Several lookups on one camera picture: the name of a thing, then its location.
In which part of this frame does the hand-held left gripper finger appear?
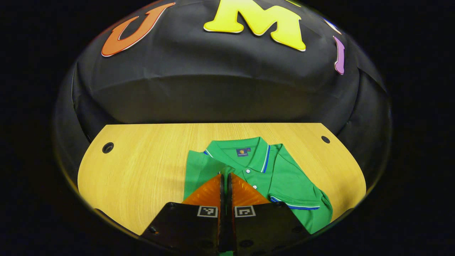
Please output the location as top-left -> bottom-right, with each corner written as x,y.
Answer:
227,172 -> 310,256
140,173 -> 226,255

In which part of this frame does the green T-shirt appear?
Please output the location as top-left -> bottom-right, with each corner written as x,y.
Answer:
183,137 -> 333,256

